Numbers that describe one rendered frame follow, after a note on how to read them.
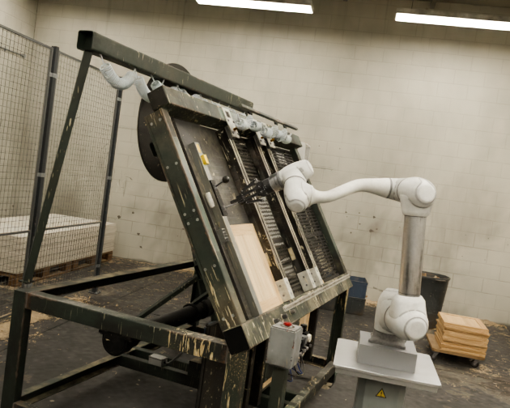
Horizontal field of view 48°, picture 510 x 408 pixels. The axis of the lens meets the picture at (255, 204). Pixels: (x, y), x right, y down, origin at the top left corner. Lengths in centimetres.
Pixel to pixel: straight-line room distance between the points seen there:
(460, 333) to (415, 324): 338
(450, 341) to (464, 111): 362
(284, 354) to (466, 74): 653
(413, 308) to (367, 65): 612
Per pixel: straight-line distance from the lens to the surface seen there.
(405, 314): 275
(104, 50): 323
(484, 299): 867
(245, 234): 318
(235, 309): 268
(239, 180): 337
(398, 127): 843
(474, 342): 615
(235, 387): 277
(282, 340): 263
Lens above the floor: 159
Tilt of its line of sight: 3 degrees down
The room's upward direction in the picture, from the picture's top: 8 degrees clockwise
